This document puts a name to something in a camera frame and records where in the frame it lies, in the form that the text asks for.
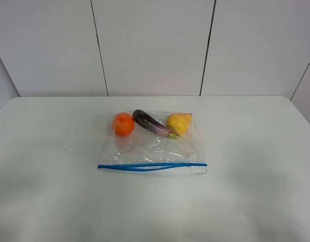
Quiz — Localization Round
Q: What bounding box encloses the clear zip bag blue seal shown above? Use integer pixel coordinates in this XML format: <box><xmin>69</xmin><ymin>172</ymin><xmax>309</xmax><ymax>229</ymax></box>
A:
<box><xmin>97</xmin><ymin>110</ymin><xmax>208</xmax><ymax>174</ymax></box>

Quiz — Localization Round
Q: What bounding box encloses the purple eggplant toy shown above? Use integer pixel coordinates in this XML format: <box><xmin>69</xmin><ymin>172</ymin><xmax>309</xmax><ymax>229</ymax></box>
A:
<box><xmin>132</xmin><ymin>109</ymin><xmax>177</xmax><ymax>138</ymax></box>

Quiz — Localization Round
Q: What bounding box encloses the yellow pear toy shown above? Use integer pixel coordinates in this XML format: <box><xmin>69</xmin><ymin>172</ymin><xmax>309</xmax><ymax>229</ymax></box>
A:
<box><xmin>166</xmin><ymin>113</ymin><xmax>192</xmax><ymax>136</ymax></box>

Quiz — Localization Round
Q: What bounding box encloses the orange tomato toy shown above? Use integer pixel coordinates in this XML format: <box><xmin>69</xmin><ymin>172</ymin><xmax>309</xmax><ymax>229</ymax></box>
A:
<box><xmin>112</xmin><ymin>112</ymin><xmax>135</xmax><ymax>137</ymax></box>

